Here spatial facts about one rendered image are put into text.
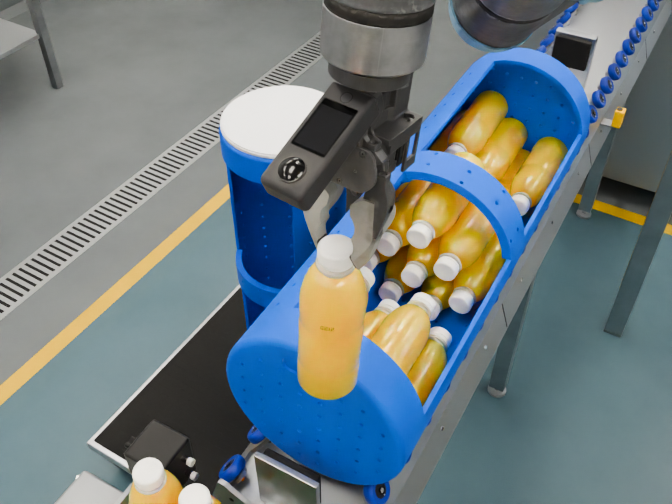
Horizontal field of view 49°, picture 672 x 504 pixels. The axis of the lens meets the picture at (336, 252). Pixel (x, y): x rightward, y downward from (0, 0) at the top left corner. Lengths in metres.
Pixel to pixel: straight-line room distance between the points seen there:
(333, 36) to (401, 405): 0.52
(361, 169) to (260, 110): 1.06
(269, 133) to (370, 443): 0.83
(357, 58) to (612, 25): 1.86
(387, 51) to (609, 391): 2.06
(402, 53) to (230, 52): 3.52
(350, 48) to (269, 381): 0.55
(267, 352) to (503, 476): 1.42
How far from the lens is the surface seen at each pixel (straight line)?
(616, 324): 2.69
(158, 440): 1.16
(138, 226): 3.05
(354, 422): 0.99
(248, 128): 1.65
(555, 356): 2.60
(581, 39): 1.99
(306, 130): 0.64
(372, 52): 0.60
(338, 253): 0.73
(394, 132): 0.67
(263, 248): 2.08
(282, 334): 0.96
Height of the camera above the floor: 1.96
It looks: 44 degrees down
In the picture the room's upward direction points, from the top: straight up
